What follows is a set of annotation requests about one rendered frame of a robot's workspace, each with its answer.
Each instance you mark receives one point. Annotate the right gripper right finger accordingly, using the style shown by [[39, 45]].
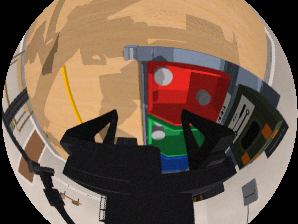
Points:
[[217, 138]]

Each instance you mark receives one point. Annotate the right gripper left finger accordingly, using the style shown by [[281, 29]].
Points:
[[88, 130]]

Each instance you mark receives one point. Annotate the green open bin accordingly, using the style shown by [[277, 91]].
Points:
[[173, 144]]

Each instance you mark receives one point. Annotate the yellow bar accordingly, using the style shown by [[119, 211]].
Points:
[[70, 94]]

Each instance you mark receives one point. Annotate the grey metal shelf rack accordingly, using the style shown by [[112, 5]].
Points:
[[179, 55]]

